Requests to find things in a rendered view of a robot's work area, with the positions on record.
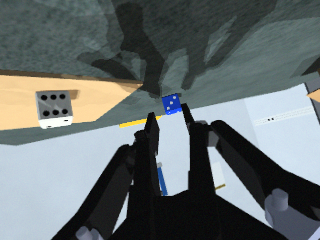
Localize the cardboard box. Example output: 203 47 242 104
307 68 320 102

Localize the white die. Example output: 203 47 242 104
35 90 74 128

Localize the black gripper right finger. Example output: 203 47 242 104
181 103 320 240

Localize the tan square mat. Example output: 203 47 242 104
0 69 143 130

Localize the blue die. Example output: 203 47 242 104
162 93 182 115

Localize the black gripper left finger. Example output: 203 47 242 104
51 112 161 240

